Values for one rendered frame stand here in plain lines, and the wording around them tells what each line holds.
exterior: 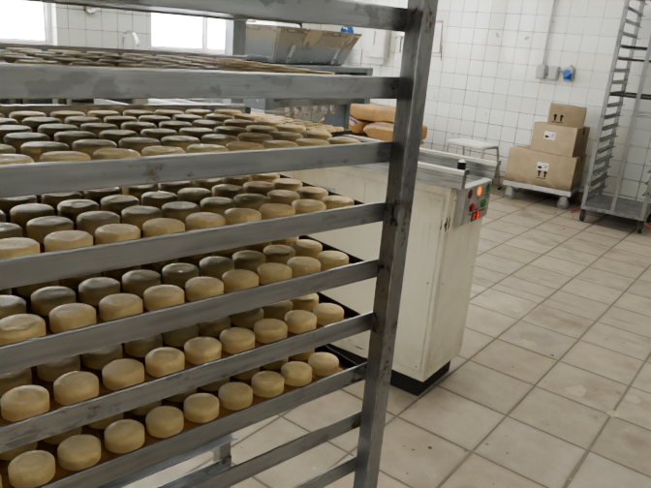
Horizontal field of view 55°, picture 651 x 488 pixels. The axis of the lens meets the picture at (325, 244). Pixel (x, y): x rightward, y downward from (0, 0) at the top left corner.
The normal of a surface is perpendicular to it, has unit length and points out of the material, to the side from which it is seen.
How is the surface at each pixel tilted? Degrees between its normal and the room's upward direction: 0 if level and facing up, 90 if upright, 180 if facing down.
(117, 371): 0
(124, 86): 90
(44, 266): 90
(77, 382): 0
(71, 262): 90
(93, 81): 90
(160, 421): 0
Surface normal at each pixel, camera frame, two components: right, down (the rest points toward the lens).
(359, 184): -0.59, 0.21
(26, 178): 0.65, 0.29
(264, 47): -0.58, 0.51
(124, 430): 0.08, -0.95
